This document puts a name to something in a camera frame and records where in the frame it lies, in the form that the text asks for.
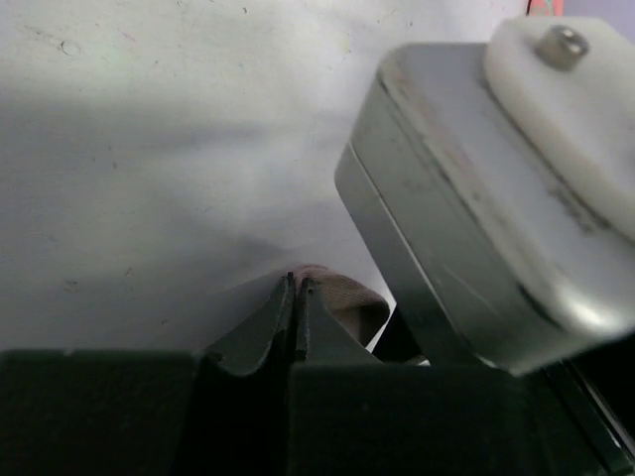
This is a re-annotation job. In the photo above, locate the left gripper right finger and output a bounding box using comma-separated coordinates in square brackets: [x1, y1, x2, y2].
[292, 281, 615, 475]

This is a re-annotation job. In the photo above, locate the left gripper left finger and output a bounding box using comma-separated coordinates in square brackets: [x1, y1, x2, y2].
[1, 277, 296, 475]

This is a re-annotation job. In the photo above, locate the taupe sock red striped cuff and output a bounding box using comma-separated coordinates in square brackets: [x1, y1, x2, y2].
[293, 264, 391, 347]

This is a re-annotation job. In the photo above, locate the pink patterned sock pair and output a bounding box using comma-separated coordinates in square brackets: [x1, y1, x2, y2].
[526, 0, 564, 17]

